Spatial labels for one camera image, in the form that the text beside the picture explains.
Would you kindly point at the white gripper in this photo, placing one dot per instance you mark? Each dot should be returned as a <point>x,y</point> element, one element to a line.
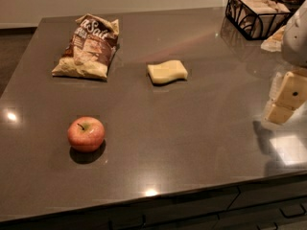
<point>296,39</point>

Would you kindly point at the red yellow apple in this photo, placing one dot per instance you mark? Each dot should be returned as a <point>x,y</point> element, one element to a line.
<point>86,134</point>

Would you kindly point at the yellow sponge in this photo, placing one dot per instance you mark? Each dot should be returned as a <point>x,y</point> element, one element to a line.
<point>167,71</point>

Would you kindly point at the white packet beside basket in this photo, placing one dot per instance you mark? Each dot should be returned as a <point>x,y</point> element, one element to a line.
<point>273,43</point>

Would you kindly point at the white napkins in basket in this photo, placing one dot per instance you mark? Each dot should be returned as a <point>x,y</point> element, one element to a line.
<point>260,7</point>

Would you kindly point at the brown white chip bag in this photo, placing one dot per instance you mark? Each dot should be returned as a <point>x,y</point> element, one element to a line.
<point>90,50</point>

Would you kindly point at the black drawer handle right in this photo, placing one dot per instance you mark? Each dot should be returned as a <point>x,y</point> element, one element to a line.
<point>293,211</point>

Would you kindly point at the black drawer handle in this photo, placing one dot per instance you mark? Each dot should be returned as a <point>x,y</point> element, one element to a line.
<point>293,211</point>
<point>127,223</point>

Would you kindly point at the black drawer handle left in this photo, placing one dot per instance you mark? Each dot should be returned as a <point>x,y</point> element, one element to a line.
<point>127,223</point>

